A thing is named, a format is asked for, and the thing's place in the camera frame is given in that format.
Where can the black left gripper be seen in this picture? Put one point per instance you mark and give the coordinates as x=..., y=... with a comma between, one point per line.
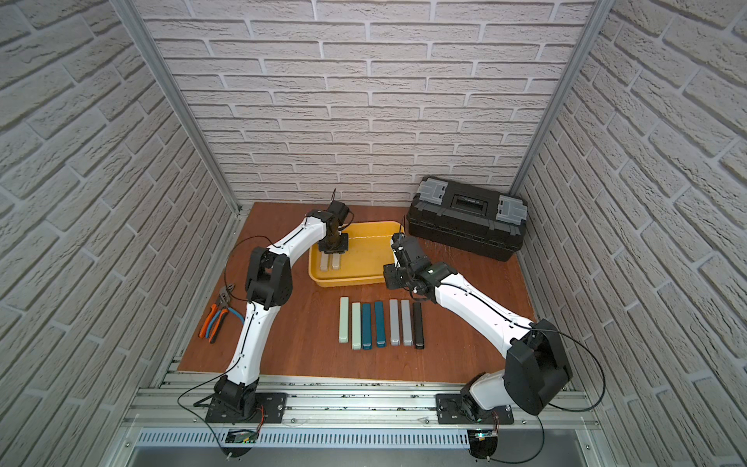
x=333, y=239

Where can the black bar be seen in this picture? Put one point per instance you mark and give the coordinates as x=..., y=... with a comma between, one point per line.
x=417, y=317

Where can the aluminium left corner post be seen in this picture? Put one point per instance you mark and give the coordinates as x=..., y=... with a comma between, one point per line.
x=138, y=31

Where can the light mint bar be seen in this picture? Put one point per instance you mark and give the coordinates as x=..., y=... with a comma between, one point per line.
x=356, y=326

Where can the yellow plastic tray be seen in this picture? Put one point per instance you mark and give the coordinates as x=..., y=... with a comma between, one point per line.
x=369, y=251

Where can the teal handled pliers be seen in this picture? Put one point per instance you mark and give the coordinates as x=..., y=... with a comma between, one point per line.
x=233, y=314

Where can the orange handled pliers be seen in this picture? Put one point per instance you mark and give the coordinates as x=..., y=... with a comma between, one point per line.
x=213, y=322

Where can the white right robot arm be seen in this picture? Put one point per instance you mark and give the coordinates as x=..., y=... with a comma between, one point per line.
x=536, y=364

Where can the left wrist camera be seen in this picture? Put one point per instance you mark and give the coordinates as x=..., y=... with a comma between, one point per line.
x=338, y=212

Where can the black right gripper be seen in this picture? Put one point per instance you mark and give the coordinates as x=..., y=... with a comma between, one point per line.
x=390, y=276

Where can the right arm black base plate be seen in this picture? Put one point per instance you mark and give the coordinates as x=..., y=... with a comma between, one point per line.
x=452, y=409

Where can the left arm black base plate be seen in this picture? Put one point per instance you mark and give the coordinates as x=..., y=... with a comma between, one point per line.
x=269, y=407

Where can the pale green bar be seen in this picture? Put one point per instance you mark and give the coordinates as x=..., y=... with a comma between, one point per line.
x=343, y=324

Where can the aluminium right corner post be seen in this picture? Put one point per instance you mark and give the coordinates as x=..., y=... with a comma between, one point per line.
x=595, y=21

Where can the dark teal bar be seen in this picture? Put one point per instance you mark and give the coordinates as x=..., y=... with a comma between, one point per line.
x=367, y=322

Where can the aluminium corner post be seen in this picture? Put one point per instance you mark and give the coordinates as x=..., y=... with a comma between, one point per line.
x=595, y=21
x=138, y=31

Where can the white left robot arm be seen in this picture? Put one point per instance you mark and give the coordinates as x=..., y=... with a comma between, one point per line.
x=269, y=286

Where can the light grey bar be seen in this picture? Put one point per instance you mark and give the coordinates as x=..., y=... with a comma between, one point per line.
x=394, y=315

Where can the black plastic toolbox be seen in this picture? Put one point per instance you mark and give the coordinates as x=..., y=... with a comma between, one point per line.
x=468, y=217

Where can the aluminium front mounting rail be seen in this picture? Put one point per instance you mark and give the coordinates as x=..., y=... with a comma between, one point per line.
x=325, y=402

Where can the white vent grille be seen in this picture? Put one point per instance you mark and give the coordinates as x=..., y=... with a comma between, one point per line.
x=311, y=438

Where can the short beige bar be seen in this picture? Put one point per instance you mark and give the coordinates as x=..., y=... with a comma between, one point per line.
x=324, y=262

